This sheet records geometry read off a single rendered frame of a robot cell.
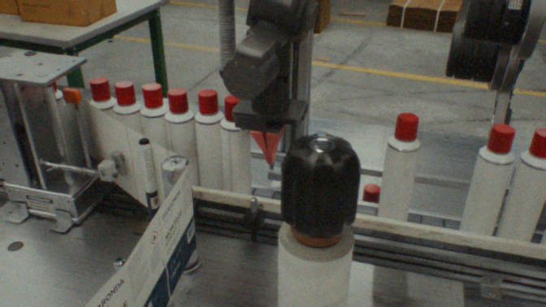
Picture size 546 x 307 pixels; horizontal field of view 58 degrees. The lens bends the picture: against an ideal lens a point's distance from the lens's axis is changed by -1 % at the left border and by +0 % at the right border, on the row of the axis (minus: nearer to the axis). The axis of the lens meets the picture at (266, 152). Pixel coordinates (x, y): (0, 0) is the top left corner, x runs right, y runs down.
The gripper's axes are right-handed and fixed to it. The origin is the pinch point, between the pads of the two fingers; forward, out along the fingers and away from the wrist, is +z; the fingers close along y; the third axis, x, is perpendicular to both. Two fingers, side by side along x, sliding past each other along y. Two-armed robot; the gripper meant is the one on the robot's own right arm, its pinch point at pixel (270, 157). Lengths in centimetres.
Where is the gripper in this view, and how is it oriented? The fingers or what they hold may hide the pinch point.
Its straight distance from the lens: 78.6
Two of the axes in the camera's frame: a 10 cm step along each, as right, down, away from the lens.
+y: 9.6, 1.4, -2.5
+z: 0.1, 8.6, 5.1
